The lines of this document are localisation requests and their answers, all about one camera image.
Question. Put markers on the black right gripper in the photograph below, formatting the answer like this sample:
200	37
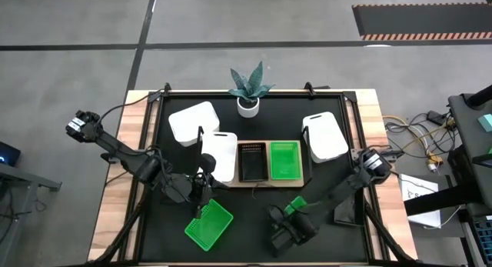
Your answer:
288	238

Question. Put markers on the blue slotted crate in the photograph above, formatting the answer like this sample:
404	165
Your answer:
485	236

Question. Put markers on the grey equipment cart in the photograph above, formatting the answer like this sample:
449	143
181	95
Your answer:
469	144

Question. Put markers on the white paper sheet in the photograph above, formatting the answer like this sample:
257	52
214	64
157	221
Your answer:
419	205

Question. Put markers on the potted plant white pot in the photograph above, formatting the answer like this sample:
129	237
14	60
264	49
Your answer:
248	107

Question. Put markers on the grey desk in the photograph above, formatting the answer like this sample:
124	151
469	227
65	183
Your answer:
23	178

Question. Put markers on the black device blue light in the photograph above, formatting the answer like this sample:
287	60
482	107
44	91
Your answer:
9	153

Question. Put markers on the black hazard-striped floor mat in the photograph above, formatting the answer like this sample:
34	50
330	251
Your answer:
423	21

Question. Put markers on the wooden shelf black frame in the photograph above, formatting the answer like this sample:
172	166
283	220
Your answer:
269	184

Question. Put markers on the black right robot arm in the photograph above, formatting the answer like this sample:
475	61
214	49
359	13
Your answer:
338	190

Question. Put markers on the black table mat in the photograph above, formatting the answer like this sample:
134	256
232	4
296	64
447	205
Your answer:
250	228

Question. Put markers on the black power adapter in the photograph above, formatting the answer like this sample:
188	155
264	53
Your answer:
436	117

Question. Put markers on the black rig frame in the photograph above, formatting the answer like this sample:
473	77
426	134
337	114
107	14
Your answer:
250	92

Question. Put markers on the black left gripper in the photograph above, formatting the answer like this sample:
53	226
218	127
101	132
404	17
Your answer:
200	190

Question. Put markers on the teal block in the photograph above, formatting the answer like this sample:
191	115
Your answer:
486	122

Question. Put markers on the black slotted plastic basket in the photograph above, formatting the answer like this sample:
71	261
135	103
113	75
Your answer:
253	167

